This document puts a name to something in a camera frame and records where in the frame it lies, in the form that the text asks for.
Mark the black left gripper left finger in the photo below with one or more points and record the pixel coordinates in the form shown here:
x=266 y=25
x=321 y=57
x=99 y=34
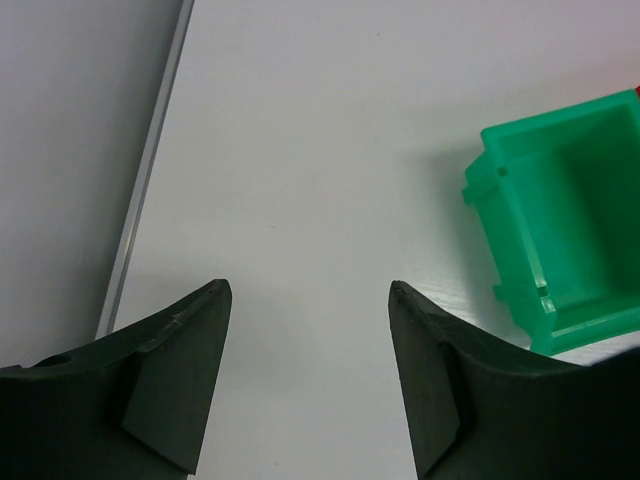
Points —
x=131 y=405

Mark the green plastic bin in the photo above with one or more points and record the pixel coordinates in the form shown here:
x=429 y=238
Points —
x=557 y=195

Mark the aluminium frame rail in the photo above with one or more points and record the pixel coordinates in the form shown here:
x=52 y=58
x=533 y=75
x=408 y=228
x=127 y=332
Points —
x=125 y=247

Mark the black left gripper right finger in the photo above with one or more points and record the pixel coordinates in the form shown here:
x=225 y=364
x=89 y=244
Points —
x=479 y=407

